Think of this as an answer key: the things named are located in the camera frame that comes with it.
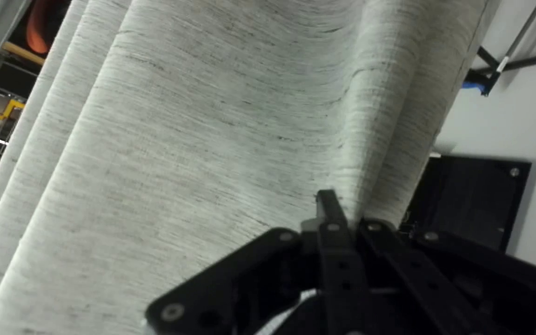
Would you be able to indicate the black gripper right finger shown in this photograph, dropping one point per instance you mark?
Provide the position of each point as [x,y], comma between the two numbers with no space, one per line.
[455,290]

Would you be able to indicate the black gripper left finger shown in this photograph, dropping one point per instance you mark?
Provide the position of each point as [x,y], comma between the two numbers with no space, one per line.
[269,279]

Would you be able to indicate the grey fabric curtain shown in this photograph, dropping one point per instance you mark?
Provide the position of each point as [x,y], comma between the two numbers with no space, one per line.
[218,154]

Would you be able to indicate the orange red object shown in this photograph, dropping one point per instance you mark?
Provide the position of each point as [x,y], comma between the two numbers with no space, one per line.
[42,28]

